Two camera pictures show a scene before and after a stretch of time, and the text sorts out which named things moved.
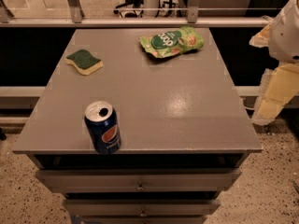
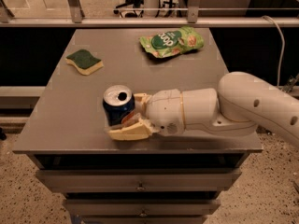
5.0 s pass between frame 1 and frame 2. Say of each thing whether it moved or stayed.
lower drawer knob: stayed
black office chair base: stayed
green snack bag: stayed
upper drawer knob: stayed
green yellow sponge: stayed
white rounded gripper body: moved
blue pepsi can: moved
